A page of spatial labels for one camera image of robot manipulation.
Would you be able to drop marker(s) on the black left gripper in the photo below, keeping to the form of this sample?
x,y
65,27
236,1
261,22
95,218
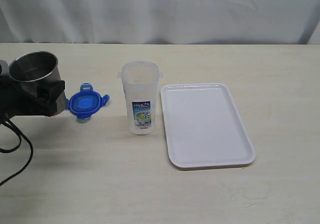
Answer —
x,y
45,99

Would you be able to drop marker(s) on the stainless steel cup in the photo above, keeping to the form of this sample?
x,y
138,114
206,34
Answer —
x,y
35,68

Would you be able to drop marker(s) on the blue plastic lid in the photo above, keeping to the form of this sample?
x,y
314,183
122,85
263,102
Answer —
x,y
86,102

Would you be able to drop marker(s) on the clear plastic container with label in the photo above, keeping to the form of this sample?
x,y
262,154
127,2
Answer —
x,y
140,80

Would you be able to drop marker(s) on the white backdrop curtain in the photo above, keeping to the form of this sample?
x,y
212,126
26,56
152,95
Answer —
x,y
160,21

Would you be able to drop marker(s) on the white rectangular plastic tray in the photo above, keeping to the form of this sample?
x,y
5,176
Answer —
x,y
203,127

